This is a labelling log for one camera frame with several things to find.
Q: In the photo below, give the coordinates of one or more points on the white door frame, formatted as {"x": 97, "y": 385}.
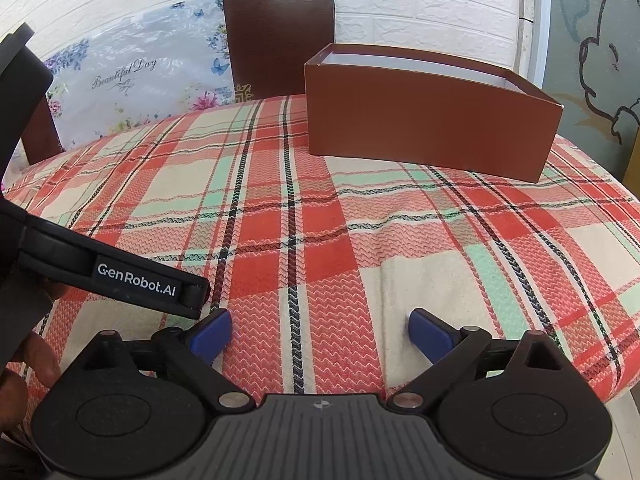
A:
{"x": 535, "y": 20}

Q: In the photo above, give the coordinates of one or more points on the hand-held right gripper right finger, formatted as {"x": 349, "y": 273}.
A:
{"x": 430, "y": 335}

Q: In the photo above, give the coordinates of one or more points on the red plaid tablecloth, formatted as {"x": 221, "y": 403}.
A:
{"x": 350, "y": 240}

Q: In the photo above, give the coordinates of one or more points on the brown cardboard box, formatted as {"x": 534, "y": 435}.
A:
{"x": 425, "y": 125}

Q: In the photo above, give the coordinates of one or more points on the floral printed plastic bag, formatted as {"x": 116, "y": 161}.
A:
{"x": 140, "y": 90}

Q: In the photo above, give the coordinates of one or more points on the cartoon wall poster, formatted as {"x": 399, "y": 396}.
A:
{"x": 590, "y": 85}

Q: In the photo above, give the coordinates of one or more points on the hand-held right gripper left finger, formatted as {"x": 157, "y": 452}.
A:
{"x": 212, "y": 335}

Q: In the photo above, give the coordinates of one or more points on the brown wooden chair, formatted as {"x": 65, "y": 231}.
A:
{"x": 42, "y": 135}
{"x": 275, "y": 35}

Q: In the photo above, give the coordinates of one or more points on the person's left hand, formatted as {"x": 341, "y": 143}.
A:
{"x": 42, "y": 360}

